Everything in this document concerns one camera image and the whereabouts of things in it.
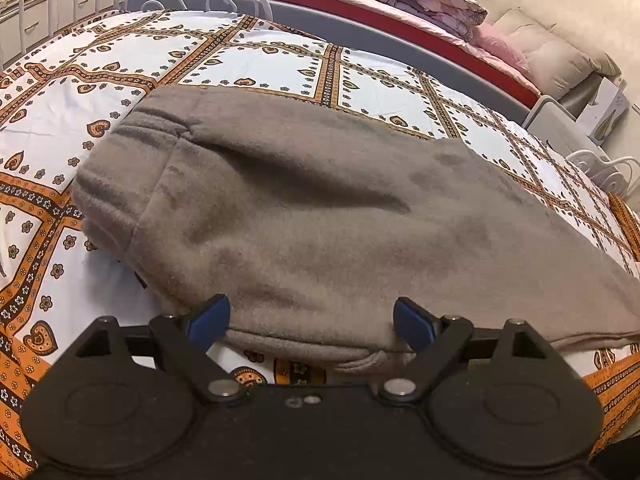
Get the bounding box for white drawer cabinet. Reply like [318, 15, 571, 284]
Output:
[0, 0, 151, 66]

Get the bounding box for orange patterned pillow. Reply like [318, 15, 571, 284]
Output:
[607, 192, 640, 261]

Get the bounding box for grey bed frame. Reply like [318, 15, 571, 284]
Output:
[125, 0, 531, 126]

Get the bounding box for heart patterned bed sheet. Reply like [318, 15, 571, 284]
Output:
[0, 9, 640, 480]

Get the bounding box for white metal bed frame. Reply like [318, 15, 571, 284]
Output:
[0, 0, 635, 196]

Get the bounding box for grey fleece pants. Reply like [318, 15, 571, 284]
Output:
[70, 85, 640, 373]

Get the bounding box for white cardboard box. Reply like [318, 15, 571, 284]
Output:
[575, 76, 631, 146]

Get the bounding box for white nightstand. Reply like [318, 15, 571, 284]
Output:
[520, 95, 606, 153]

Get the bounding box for pink pillow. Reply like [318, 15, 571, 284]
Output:
[470, 22, 531, 76]

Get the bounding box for beige padded headboard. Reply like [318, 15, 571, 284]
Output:
[470, 0, 623, 101]

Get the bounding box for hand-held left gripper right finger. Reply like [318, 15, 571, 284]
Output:
[377, 296, 551, 406]

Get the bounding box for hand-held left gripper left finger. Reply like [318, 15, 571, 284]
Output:
[75, 294, 251, 406]

